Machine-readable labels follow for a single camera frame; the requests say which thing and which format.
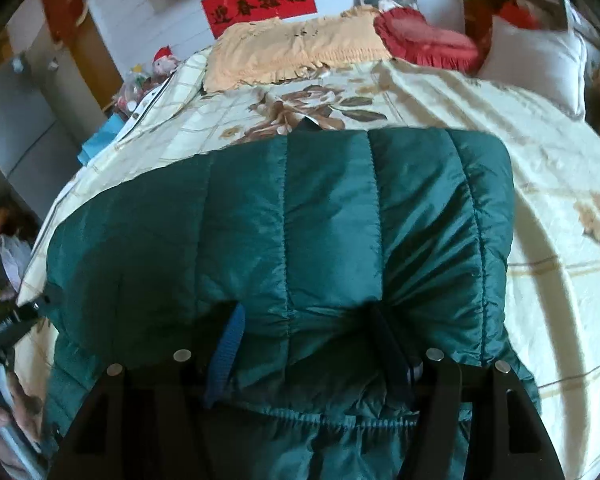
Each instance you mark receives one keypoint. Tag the clutter of small containers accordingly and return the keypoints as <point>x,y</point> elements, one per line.
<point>137,90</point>

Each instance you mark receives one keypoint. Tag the red cloth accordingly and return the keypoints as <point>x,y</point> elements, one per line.
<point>517,15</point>

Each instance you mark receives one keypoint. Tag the white plastic bag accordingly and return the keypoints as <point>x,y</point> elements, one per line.
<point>15,260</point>

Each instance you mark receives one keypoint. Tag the red fringed pillow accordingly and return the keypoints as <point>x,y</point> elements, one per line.
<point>425,40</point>

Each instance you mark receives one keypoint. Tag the wooden door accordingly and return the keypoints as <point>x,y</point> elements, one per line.
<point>85,45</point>

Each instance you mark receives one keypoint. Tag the pink plush toy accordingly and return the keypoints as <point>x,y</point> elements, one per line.
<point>164,62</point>

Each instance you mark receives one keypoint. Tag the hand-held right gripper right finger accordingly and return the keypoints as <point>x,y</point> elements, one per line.
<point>397,360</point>

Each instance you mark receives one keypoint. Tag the person's left hand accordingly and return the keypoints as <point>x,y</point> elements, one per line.
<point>27,405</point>

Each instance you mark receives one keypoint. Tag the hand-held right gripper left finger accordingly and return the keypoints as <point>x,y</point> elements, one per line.
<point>225,355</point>

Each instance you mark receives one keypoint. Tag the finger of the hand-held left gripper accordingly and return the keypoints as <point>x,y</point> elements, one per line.
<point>30,310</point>

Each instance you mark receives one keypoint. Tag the red wall banner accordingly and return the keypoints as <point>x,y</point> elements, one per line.
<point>215,12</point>

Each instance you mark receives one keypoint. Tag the light blue box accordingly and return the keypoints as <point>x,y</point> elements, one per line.
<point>102,140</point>

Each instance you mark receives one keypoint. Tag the white pillow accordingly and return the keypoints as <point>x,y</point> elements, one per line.
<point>535,65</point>

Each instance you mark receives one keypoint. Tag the grey wardrobe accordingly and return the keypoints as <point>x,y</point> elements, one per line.
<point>25,135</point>

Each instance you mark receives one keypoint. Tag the dark green quilted jacket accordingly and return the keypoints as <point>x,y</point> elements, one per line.
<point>330,220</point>

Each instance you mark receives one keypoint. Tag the beige fringed pillow cover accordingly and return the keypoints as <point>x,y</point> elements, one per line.
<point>290,45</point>

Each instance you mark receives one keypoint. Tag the cream floral plaid blanket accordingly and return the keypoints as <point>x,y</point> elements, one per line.
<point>555,185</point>

